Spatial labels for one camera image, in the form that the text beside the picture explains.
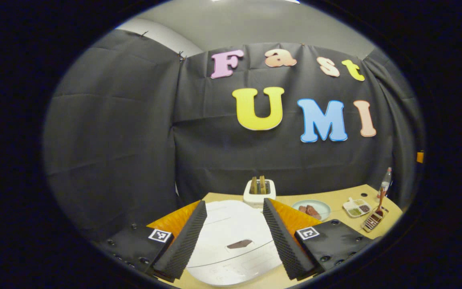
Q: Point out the black backdrop cloth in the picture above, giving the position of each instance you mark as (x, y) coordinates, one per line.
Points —
(114, 140)

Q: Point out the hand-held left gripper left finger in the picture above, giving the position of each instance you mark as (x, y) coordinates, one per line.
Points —
(187, 245)

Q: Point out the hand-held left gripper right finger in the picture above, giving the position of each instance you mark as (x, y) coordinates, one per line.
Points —
(285, 245)

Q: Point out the white toaster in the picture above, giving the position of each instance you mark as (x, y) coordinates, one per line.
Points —
(255, 199)

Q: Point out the brown wooden spoon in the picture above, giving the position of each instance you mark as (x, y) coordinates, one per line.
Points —
(380, 208)

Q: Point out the white rice cooker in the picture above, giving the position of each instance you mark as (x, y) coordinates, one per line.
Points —
(231, 224)

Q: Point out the brown bread slice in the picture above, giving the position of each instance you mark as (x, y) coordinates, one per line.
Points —
(253, 185)
(262, 184)

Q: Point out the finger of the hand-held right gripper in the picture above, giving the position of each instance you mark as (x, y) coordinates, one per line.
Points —
(420, 157)

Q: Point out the reddish meat piece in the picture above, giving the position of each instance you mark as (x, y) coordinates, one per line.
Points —
(302, 209)
(313, 212)

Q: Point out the clear plastic bottle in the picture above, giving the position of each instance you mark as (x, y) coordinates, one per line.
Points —
(385, 184)

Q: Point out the pale green plate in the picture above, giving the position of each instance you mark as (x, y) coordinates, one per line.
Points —
(324, 206)

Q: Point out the white divided rice dish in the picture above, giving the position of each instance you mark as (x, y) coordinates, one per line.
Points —
(355, 208)

